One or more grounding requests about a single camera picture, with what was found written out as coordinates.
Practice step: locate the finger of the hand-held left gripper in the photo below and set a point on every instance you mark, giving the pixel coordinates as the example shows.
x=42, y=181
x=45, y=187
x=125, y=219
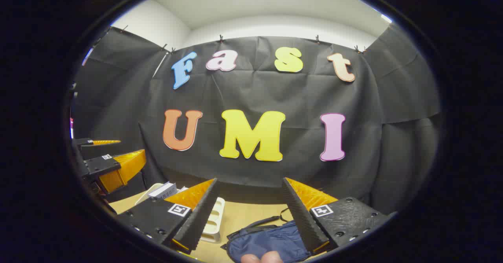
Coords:
x=100, y=165
x=84, y=142

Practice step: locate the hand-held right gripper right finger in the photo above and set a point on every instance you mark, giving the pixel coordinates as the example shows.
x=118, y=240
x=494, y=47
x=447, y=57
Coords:
x=300, y=219

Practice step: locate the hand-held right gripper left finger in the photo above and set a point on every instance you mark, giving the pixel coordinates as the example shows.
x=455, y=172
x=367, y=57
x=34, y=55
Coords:
x=196, y=223

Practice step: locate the white plastic bookshelf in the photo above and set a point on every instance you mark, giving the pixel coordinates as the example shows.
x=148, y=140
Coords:
x=216, y=216

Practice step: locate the navy blue schoolbag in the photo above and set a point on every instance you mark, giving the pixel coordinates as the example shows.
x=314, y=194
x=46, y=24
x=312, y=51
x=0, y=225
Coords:
x=267, y=239

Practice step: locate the white book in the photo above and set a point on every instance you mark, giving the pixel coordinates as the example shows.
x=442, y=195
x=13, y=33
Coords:
x=165, y=190

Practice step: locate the black backdrop cloth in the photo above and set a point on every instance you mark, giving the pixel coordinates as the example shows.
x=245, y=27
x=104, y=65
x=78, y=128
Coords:
x=255, y=94

